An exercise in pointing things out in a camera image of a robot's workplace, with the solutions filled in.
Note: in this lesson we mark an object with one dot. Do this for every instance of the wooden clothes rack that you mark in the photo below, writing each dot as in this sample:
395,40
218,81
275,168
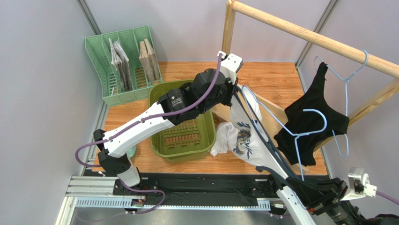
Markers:
373,97

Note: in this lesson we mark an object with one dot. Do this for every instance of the teal green cup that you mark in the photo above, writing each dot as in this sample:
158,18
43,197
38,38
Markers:
131,152

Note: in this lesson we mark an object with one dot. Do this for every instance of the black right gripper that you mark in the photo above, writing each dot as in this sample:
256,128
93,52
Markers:
291,180

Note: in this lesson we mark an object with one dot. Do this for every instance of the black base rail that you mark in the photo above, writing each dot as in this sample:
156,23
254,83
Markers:
207,190

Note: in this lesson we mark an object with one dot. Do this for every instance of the folded newspapers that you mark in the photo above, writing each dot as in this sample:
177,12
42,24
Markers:
121,62

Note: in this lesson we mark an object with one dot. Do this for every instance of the black garment on hanger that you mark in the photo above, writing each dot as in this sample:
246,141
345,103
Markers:
301,122

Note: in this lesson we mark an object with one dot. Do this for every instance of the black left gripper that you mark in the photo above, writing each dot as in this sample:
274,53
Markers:
231,89

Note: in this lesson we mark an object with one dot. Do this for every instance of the mint green file organizer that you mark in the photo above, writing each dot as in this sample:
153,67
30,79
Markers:
98,50

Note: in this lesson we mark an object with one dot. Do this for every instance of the olive green plastic basket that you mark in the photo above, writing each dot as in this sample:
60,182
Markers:
188,141

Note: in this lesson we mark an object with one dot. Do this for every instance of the brown wooden boards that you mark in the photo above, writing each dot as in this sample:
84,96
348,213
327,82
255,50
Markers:
148,60

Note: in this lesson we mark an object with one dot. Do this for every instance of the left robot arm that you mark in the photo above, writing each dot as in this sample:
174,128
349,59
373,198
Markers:
187,102

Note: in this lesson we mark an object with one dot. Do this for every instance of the white tank top navy trim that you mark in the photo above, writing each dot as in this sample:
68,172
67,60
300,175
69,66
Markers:
246,138

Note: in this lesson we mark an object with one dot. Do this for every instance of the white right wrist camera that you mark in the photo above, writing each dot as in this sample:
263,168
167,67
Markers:
359,185

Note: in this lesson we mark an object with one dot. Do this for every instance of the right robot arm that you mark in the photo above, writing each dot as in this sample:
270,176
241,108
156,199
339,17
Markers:
345,214

